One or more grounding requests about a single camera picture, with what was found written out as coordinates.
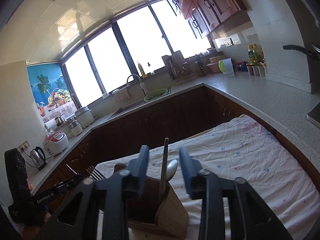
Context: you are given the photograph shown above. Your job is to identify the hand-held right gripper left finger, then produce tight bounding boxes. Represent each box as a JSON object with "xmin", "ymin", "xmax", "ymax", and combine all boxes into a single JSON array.
[{"xmin": 35, "ymin": 145, "xmax": 150, "ymax": 240}]

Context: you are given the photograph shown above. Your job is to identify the stacked pink bowls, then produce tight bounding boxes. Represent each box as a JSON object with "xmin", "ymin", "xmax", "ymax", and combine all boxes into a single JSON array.
[{"xmin": 206, "ymin": 56, "xmax": 224, "ymax": 73}]

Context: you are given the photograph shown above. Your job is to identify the tropical fruit wall poster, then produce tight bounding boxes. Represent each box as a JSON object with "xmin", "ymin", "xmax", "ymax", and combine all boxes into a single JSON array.
[{"xmin": 27, "ymin": 63, "xmax": 77, "ymax": 124}]

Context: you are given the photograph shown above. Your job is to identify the pale dish towel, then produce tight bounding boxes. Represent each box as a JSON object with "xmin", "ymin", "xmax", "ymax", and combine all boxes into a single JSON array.
[{"xmin": 114, "ymin": 89, "xmax": 130, "ymax": 102}]

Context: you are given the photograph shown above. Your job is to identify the knife block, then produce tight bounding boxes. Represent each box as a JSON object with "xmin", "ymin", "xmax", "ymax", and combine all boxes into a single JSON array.
[{"xmin": 195, "ymin": 54, "xmax": 205, "ymax": 77}]

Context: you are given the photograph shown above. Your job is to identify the metal fork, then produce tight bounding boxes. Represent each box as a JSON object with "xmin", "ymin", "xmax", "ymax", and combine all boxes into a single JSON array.
[{"xmin": 86, "ymin": 166, "xmax": 107, "ymax": 181}]

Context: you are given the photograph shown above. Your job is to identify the steel gas stove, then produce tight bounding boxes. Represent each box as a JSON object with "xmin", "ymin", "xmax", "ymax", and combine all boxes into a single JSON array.
[{"xmin": 307, "ymin": 102, "xmax": 320, "ymax": 130}]

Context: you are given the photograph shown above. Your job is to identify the floral white tablecloth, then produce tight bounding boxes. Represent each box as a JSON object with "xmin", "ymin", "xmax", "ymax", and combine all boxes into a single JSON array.
[{"xmin": 95, "ymin": 114, "xmax": 320, "ymax": 240}]

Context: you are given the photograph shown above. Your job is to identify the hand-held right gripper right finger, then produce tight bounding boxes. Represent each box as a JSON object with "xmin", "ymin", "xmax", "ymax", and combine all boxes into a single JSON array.
[{"xmin": 179, "ymin": 146, "xmax": 294, "ymax": 240}]

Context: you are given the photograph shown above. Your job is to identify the steel electric kettle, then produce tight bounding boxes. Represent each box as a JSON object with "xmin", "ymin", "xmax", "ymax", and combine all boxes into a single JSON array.
[{"xmin": 30, "ymin": 146, "xmax": 47, "ymax": 171}]

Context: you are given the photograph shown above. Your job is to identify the white and red rice cooker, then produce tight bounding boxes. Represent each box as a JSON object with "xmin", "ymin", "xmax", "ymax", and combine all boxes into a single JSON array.
[{"xmin": 43, "ymin": 131, "xmax": 69, "ymax": 157}]

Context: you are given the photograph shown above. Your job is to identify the small white steamer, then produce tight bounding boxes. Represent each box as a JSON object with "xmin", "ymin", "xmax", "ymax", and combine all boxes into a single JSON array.
[{"xmin": 68, "ymin": 119, "xmax": 83, "ymax": 137}]

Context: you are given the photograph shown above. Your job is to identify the wooden wall cabinets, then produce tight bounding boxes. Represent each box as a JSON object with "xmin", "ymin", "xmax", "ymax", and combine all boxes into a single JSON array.
[{"xmin": 156, "ymin": 0, "xmax": 248, "ymax": 39}]

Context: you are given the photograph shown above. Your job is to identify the curved kitchen faucet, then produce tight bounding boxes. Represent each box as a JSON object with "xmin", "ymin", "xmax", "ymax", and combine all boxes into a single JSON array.
[{"xmin": 126, "ymin": 74, "xmax": 147, "ymax": 97}]

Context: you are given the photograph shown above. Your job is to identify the wooden utensil holder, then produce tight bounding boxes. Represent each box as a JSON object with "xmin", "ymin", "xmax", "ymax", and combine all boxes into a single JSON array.
[{"xmin": 114, "ymin": 164, "xmax": 190, "ymax": 239}]

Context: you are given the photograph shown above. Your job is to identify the large kitchen window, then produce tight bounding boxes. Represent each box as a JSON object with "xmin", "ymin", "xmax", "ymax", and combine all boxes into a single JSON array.
[{"xmin": 61, "ymin": 0, "xmax": 213, "ymax": 108}]

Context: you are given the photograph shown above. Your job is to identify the wooden chopstick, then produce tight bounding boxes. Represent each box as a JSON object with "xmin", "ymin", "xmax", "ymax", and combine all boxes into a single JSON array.
[{"xmin": 159, "ymin": 138, "xmax": 169, "ymax": 200}]

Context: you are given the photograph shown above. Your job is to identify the dark wooden base cabinets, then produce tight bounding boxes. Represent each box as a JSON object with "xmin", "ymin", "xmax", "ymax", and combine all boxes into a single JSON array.
[{"xmin": 32, "ymin": 85, "xmax": 320, "ymax": 200}]

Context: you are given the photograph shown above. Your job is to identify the white pitcher with green lid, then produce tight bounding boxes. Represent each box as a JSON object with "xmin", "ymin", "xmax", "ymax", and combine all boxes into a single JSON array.
[{"xmin": 218, "ymin": 58, "xmax": 235, "ymax": 77}]

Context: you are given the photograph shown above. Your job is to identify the green colander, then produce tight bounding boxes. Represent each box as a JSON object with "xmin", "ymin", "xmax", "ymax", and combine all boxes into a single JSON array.
[{"xmin": 144, "ymin": 88, "xmax": 168, "ymax": 102}]

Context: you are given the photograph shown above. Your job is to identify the black wok with handle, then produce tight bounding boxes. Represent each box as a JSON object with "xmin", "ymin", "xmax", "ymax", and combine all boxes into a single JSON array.
[{"xmin": 282, "ymin": 41, "xmax": 320, "ymax": 62}]

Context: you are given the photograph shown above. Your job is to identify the metal spoon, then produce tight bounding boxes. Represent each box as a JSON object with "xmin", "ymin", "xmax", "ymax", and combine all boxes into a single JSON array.
[{"xmin": 166, "ymin": 159, "xmax": 178, "ymax": 183}]

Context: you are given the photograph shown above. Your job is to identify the large white cooker pot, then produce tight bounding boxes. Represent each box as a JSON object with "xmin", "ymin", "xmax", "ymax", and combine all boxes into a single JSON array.
[{"xmin": 75, "ymin": 106, "xmax": 95, "ymax": 128}]

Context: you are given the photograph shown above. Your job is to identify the paper towel roll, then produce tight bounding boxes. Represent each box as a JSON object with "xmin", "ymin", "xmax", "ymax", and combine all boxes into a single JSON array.
[{"xmin": 44, "ymin": 119, "xmax": 58, "ymax": 130}]

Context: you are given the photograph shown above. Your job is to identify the steel kitchen sink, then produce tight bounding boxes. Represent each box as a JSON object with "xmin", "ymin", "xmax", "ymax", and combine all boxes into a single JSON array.
[{"xmin": 108, "ymin": 87, "xmax": 172, "ymax": 120}]

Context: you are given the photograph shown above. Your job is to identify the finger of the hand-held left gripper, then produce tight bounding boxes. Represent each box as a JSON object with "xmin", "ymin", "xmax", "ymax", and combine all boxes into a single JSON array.
[{"xmin": 54, "ymin": 174, "xmax": 83, "ymax": 194}]

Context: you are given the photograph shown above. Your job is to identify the wire dish rack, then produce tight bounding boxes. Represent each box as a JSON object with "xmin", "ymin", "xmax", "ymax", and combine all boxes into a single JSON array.
[{"xmin": 161, "ymin": 51, "xmax": 195, "ymax": 82}]

